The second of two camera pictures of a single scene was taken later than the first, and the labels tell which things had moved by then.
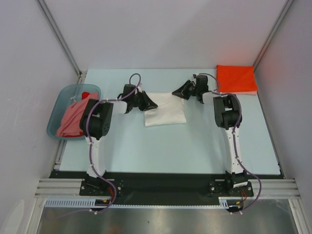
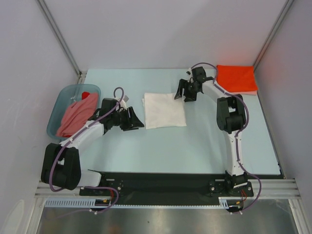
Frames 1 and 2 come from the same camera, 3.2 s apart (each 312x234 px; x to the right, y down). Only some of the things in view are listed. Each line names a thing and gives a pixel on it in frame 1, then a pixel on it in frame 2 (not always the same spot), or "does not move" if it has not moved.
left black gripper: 147,104 → 132,123
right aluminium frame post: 274,33 does not move
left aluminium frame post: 81,75 does not move
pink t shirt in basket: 70,124 does not move
